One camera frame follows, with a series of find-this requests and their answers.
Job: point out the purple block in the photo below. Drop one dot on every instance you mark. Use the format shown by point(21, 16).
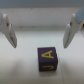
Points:
point(49, 59)

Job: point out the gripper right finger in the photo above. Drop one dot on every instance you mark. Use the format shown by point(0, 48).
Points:
point(70, 31)

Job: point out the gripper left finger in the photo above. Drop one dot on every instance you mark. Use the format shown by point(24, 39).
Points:
point(9, 31)

